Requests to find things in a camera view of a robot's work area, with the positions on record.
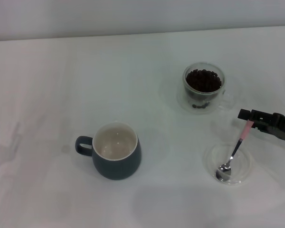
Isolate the pink-handled metal spoon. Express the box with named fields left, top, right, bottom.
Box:
left=215, top=120, right=254, bottom=182

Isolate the dark teal ceramic mug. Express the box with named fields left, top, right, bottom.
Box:
left=75, top=121, right=142, bottom=181

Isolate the coffee bean pile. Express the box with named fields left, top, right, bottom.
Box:
left=185, top=68, right=223, bottom=110

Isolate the clear glass saucer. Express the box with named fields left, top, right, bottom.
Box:
left=203, top=143, right=252, bottom=186

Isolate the clear double-wall glass cup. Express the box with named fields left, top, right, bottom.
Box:
left=177, top=62, right=236, bottom=115

